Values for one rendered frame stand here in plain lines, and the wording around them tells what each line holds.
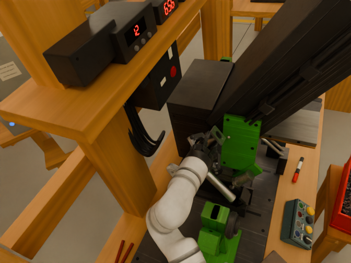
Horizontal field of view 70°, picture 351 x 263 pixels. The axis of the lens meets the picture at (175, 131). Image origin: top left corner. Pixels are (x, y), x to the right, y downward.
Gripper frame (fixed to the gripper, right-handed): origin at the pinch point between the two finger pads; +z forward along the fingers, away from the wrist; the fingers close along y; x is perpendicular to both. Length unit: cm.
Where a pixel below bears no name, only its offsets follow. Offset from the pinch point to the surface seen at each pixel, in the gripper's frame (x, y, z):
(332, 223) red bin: -6, -57, 15
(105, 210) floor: 152, -18, 33
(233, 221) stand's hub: -0.6, -17.4, -17.5
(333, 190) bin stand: -7, -56, 33
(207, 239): 5.6, -16.4, -23.1
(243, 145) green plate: -3.7, -9.0, 6.0
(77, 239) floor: 162, -19, 6
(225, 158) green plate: 5.1, -10.3, 6.1
